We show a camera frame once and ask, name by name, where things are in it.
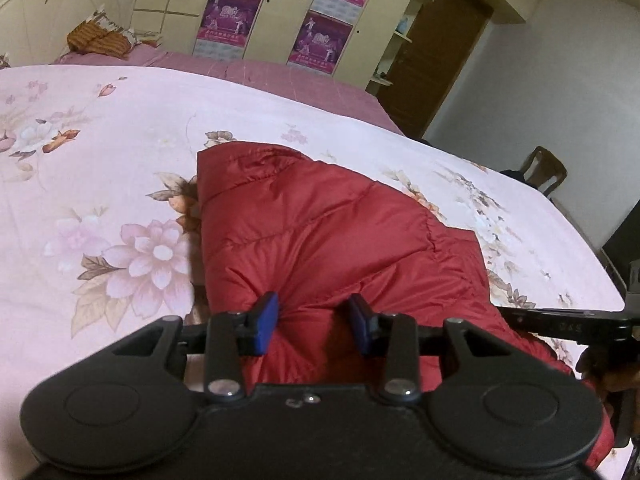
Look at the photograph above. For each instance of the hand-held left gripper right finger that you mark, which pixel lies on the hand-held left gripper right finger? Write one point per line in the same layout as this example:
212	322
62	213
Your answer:
361	325

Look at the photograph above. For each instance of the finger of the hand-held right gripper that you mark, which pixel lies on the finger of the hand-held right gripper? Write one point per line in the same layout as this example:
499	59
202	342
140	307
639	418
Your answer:
565	325

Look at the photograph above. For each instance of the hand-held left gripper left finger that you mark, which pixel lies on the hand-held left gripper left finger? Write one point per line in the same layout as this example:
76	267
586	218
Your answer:
265	322

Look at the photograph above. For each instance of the red down jacket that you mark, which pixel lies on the red down jacket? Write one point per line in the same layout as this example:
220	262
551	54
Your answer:
320	240

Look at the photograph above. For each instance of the dark furniture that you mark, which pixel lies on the dark furniture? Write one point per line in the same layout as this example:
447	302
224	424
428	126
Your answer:
622	240

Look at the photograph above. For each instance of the wooden chair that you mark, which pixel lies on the wooden chair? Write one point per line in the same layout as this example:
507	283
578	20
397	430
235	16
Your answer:
545	170

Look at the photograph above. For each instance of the dark cloth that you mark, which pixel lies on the dark cloth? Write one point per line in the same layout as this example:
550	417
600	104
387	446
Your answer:
511	176

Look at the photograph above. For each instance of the floral pink quilt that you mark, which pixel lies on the floral pink quilt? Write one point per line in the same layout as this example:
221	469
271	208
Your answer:
110	160

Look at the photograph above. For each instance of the pink bed sheet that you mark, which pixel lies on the pink bed sheet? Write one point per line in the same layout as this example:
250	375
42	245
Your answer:
280	80

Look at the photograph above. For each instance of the brown wooden door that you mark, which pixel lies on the brown wooden door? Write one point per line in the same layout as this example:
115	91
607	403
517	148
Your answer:
430	60

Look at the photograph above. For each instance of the small blue shelf item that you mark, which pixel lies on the small blue shelf item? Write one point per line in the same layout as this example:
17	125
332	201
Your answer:
403	25

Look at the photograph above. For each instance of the brown knitted cloth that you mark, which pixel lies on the brown knitted cloth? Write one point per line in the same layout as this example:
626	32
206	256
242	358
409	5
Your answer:
97	40

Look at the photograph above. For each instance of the floral pillow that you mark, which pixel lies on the floral pillow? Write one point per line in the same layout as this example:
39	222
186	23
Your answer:
120	27

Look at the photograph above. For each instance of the cream bed headboard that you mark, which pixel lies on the cream bed headboard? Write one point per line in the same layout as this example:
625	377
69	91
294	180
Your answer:
40	10

